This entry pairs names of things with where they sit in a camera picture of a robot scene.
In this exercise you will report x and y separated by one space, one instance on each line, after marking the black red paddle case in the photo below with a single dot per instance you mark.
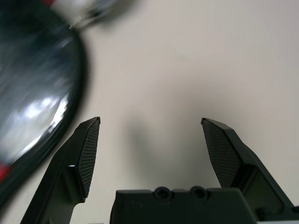
35 70

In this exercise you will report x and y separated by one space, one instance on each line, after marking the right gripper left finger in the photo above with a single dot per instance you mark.
86 163

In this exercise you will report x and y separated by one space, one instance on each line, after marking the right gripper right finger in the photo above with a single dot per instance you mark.
222 154

